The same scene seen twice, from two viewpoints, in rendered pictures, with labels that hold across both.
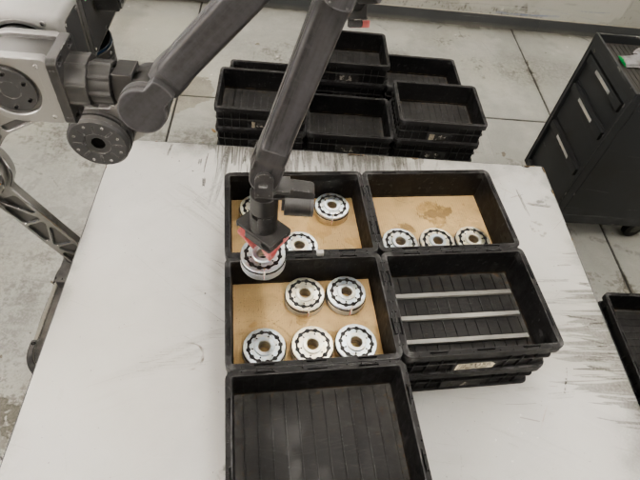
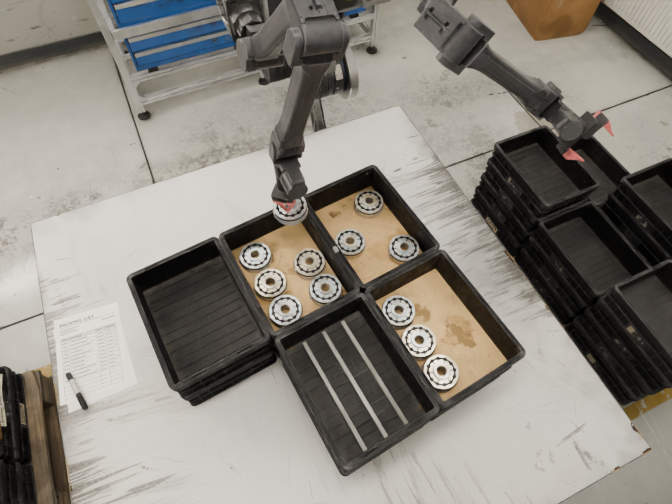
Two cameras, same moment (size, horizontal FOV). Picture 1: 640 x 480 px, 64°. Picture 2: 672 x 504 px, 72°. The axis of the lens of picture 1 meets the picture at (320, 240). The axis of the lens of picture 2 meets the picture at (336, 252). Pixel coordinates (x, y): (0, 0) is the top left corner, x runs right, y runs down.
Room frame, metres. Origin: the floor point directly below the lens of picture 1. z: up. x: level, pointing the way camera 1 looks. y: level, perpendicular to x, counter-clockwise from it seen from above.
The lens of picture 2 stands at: (0.56, -0.71, 2.19)
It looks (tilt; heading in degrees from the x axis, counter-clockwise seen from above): 60 degrees down; 72
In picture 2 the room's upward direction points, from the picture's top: 1 degrees clockwise
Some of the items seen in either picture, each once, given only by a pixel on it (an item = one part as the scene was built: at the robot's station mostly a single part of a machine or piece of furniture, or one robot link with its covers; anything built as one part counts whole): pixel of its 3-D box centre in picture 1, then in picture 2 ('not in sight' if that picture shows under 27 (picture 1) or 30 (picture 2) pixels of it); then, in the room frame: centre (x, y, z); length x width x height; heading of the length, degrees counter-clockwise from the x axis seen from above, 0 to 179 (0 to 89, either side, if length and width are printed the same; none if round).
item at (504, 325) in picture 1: (460, 310); (353, 378); (0.72, -0.39, 0.87); 0.40 x 0.30 x 0.11; 104
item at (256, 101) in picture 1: (262, 129); (527, 193); (1.88, 0.36, 0.37); 0.40 x 0.30 x 0.45; 98
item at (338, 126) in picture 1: (344, 143); (576, 264); (1.94, -0.04, 0.31); 0.40 x 0.30 x 0.34; 98
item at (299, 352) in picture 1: (312, 345); (270, 282); (0.56, -0.02, 0.86); 0.10 x 0.10 x 0.01
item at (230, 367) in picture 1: (310, 308); (287, 263); (0.63, 0.00, 0.92); 0.40 x 0.30 x 0.02; 104
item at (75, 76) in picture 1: (90, 80); (248, 24); (0.67, 0.41, 1.45); 0.09 x 0.08 x 0.12; 8
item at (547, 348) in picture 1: (467, 300); (354, 373); (0.72, -0.39, 0.92); 0.40 x 0.30 x 0.02; 104
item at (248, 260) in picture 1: (263, 254); (290, 205); (0.67, 0.12, 1.04); 0.10 x 0.10 x 0.01
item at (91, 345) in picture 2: not in sight; (90, 352); (-0.06, -0.03, 0.70); 0.33 x 0.23 x 0.01; 98
